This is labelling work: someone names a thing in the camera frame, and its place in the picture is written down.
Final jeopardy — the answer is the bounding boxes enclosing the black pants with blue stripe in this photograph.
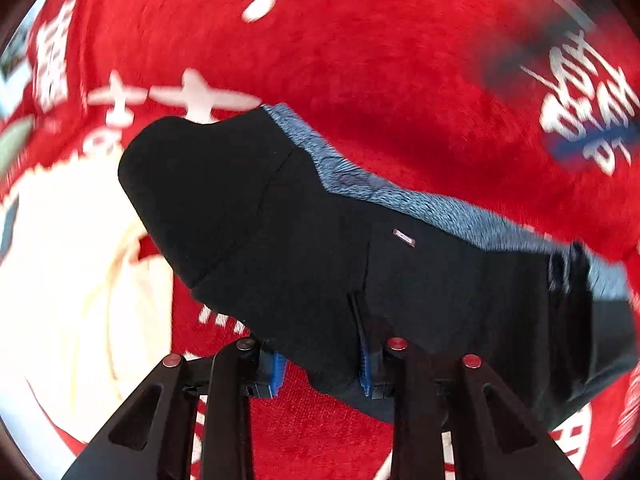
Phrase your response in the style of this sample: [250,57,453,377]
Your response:
[117,102,640,432]

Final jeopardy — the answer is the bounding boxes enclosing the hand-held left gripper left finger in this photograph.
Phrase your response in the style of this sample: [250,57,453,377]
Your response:
[61,337,289,480]

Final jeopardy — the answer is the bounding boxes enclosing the white pillow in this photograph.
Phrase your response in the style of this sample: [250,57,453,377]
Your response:
[0,114,37,177]

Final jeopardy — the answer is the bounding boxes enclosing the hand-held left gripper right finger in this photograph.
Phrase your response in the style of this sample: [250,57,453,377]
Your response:
[356,337,585,480]

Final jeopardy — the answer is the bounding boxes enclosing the red printed blanket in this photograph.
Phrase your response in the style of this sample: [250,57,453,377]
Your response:
[0,0,640,480]

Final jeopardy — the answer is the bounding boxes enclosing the cream white garment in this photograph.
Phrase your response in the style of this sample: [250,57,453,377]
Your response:
[0,180,174,457]

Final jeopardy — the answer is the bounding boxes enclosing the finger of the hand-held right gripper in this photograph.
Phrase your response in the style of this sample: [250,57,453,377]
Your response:
[547,127,632,164]
[477,5,603,97]

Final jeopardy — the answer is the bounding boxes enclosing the black smartphone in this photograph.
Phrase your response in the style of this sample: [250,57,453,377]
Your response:
[0,195,22,262]

